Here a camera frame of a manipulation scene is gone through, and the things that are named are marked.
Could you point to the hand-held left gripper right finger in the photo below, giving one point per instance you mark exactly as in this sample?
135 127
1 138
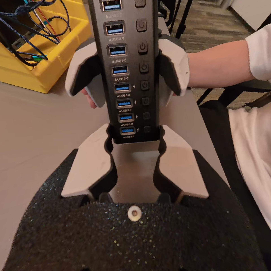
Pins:
182 171

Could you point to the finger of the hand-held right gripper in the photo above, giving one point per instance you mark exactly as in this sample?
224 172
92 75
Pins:
74 63
181 61

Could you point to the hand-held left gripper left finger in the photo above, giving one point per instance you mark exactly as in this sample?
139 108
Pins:
89 169

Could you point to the yellow plastic bin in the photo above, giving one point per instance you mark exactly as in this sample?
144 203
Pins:
53 69

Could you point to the black multiport usb hub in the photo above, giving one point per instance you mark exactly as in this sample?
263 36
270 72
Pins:
129 53

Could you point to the grey usb hub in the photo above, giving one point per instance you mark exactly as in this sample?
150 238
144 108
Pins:
23 41

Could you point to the person's right forearm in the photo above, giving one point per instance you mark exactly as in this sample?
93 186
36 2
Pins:
222 65

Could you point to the person's right hand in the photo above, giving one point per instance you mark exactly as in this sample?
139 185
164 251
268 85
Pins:
90 101

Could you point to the black tripod stand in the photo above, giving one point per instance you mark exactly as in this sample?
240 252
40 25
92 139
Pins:
182 17

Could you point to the black bin divider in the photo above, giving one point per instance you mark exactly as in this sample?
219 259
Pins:
8 31

